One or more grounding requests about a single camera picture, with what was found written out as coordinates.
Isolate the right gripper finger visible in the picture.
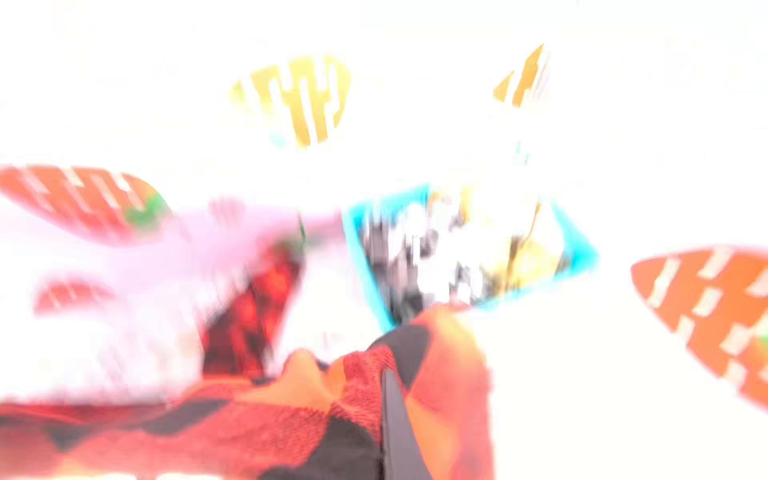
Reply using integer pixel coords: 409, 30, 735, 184
382, 370, 432, 480

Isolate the red black plaid shirt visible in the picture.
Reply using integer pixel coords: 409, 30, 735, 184
1, 245, 495, 479

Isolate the black white plaid shirt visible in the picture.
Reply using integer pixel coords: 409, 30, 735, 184
361, 200, 488, 325

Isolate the teal plastic basket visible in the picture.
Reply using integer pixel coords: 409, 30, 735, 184
342, 183, 599, 332

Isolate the yellow plaid shirt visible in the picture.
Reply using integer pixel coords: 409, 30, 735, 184
430, 183, 568, 301

